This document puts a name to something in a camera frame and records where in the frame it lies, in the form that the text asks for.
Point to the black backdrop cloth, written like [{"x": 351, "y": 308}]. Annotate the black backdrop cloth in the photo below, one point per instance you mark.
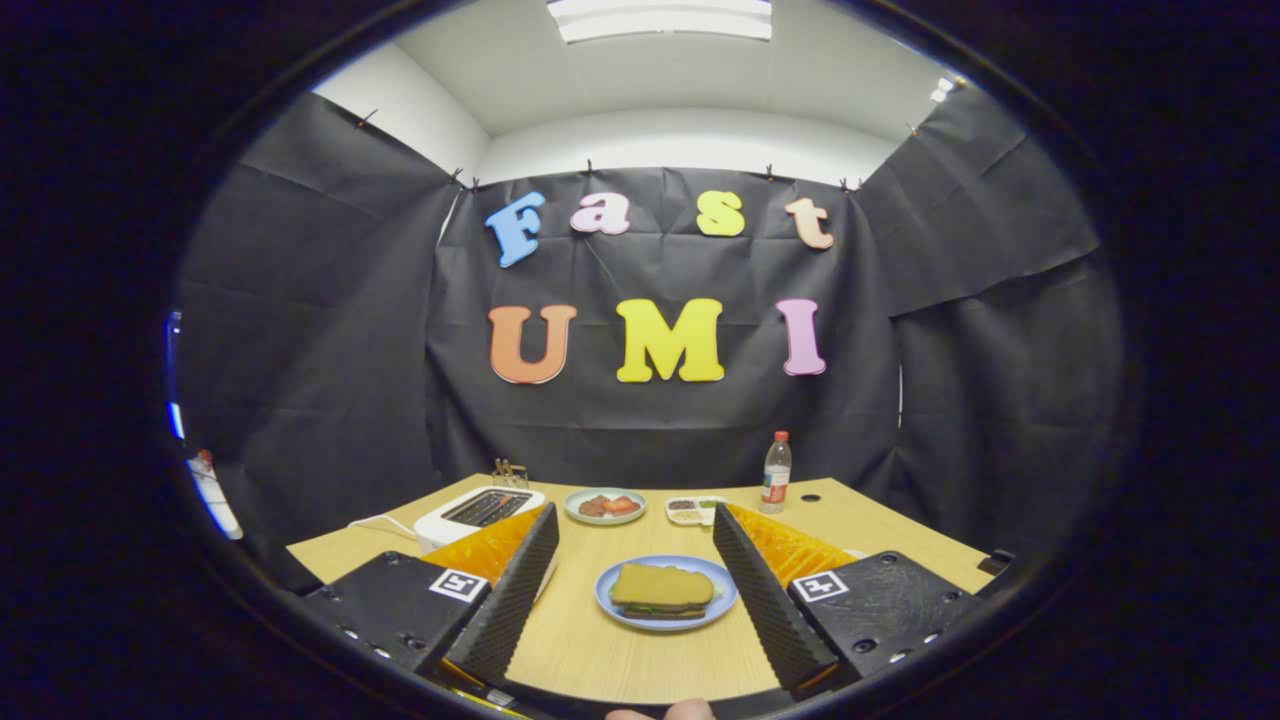
[{"x": 650, "y": 430}]

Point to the white toaster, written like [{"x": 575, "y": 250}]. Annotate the white toaster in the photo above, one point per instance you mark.
[{"x": 440, "y": 527}]

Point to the long ceiling light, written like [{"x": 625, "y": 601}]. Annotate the long ceiling light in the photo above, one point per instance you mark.
[{"x": 660, "y": 18}]

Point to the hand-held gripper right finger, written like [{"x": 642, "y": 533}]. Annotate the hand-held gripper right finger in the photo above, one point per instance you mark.
[{"x": 765, "y": 600}]

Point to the grey-green round plate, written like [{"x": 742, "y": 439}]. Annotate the grey-green round plate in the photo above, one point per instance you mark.
[{"x": 574, "y": 512}]

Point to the white red object beside table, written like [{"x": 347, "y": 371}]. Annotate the white red object beside table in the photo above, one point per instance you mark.
[{"x": 215, "y": 500}]

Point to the small ceiling light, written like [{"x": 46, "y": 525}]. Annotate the small ceiling light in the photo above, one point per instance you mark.
[{"x": 945, "y": 90}]

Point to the small black table clamp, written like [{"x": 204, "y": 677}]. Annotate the small black table clamp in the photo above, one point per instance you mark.
[{"x": 998, "y": 562}]

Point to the square tan bread slice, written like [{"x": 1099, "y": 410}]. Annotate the square tan bread slice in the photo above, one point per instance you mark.
[{"x": 665, "y": 614}]

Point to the red tomato slice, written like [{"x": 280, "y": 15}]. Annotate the red tomato slice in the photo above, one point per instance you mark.
[{"x": 621, "y": 505}]

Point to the clear bottle with red cap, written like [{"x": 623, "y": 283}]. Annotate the clear bottle with red cap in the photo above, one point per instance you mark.
[{"x": 776, "y": 480}]

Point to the dark toasted bread slice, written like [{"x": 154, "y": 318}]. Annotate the dark toasted bread slice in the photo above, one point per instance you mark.
[{"x": 660, "y": 583}]

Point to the white divided condiment tray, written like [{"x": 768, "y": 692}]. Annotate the white divided condiment tray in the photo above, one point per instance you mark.
[{"x": 685, "y": 512}]

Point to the blue round plate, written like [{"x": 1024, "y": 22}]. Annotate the blue round plate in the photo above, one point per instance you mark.
[{"x": 606, "y": 592}]

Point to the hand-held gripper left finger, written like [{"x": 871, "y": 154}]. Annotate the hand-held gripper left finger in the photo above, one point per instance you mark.
[{"x": 510, "y": 600}]

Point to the brown meat piece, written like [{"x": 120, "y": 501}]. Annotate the brown meat piece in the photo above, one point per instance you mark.
[{"x": 592, "y": 506}]

